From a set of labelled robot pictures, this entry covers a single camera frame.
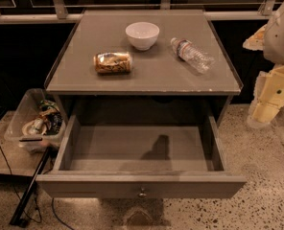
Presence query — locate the white ceramic bowl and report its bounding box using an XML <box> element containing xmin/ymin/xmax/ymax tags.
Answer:
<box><xmin>126</xmin><ymin>22</ymin><xmax>160</xmax><ymax>51</ymax></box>

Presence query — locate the clear plastic storage bin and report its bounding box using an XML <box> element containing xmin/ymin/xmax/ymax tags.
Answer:
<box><xmin>5</xmin><ymin>88</ymin><xmax>66</xmax><ymax>153</ymax></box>

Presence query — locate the grey top drawer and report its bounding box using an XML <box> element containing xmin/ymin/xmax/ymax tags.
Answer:
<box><xmin>37</xmin><ymin>107</ymin><xmax>246</xmax><ymax>199</ymax></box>

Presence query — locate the black metal stand leg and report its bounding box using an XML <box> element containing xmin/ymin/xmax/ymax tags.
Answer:
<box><xmin>10</xmin><ymin>147</ymin><xmax>52</xmax><ymax>226</ymax></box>

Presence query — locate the metal top drawer knob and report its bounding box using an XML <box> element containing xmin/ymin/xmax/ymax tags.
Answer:
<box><xmin>138</xmin><ymin>188</ymin><xmax>147</xmax><ymax>198</ymax></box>

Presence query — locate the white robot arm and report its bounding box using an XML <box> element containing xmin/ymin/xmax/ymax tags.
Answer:
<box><xmin>243</xmin><ymin>2</ymin><xmax>284</xmax><ymax>128</ymax></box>

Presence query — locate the grey wooden nightstand cabinet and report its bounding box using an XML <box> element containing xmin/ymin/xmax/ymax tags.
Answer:
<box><xmin>44</xmin><ymin>9</ymin><xmax>244</xmax><ymax>127</ymax></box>

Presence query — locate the gold crushed soda can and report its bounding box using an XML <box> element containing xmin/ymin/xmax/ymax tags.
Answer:
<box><xmin>93</xmin><ymin>52</ymin><xmax>132</xmax><ymax>74</ymax></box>

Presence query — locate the black floor cable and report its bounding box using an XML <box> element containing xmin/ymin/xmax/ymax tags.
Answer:
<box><xmin>0</xmin><ymin>129</ymin><xmax>76</xmax><ymax>230</ymax></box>

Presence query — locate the metal window railing frame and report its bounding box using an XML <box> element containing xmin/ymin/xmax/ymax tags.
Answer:
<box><xmin>0</xmin><ymin>0</ymin><xmax>284</xmax><ymax>25</ymax></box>

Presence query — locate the clear plastic water bottle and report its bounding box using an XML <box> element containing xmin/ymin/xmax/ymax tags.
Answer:
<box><xmin>170</xmin><ymin>37</ymin><xmax>215</xmax><ymax>74</ymax></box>

